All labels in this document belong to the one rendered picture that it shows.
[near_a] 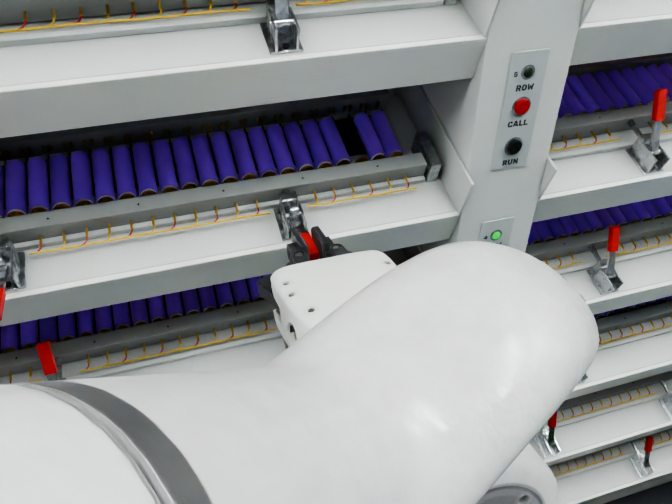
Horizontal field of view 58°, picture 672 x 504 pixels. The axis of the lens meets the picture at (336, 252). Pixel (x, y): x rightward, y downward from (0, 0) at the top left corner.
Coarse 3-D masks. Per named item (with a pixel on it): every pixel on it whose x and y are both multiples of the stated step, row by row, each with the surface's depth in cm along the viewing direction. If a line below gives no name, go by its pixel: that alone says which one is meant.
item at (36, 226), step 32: (384, 160) 65; (416, 160) 66; (192, 192) 60; (224, 192) 61; (256, 192) 61; (320, 192) 64; (384, 192) 65; (0, 224) 56; (32, 224) 56; (64, 224) 57; (96, 224) 58; (128, 224) 60
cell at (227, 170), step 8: (216, 136) 65; (224, 136) 66; (216, 144) 65; (224, 144) 65; (216, 152) 64; (224, 152) 64; (216, 160) 64; (224, 160) 64; (232, 160) 64; (224, 168) 63; (232, 168) 63; (224, 176) 63; (232, 176) 63
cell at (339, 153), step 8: (328, 120) 68; (320, 128) 69; (328, 128) 68; (336, 128) 68; (328, 136) 67; (336, 136) 67; (328, 144) 67; (336, 144) 66; (336, 152) 66; (344, 152) 66; (336, 160) 66
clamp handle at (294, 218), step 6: (294, 210) 59; (294, 216) 60; (294, 222) 59; (300, 222) 59; (294, 228) 59; (300, 228) 58; (306, 234) 57; (306, 240) 57; (312, 240) 57; (312, 246) 56; (312, 252) 55; (318, 252) 55; (312, 258) 55; (318, 258) 55
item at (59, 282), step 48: (432, 144) 68; (432, 192) 67; (96, 240) 59; (144, 240) 59; (192, 240) 60; (240, 240) 61; (288, 240) 61; (336, 240) 62; (384, 240) 65; (432, 240) 68; (48, 288) 55; (96, 288) 57; (144, 288) 59; (192, 288) 62
